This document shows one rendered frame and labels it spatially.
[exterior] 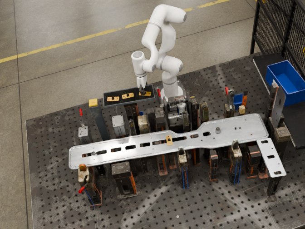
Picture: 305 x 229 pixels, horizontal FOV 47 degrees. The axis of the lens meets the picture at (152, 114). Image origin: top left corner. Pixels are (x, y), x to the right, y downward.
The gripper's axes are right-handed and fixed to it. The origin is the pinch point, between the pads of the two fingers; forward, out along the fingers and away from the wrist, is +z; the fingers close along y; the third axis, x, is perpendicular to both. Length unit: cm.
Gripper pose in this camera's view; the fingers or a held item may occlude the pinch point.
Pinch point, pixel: (144, 88)
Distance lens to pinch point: 247.7
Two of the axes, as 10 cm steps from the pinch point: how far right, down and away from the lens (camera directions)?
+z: 1.1, 6.3, 7.7
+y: -1.9, 7.7, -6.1
